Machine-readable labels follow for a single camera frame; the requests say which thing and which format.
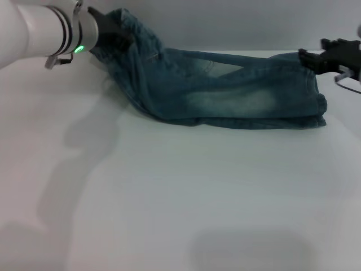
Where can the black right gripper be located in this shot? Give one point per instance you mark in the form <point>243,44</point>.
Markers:
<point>347,55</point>

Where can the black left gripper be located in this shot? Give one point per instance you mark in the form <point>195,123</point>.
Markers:
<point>111,34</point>

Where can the blue denim shorts with print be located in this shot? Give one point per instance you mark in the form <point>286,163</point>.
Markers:
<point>225,84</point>

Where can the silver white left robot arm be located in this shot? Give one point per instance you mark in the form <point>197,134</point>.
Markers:
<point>34,31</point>

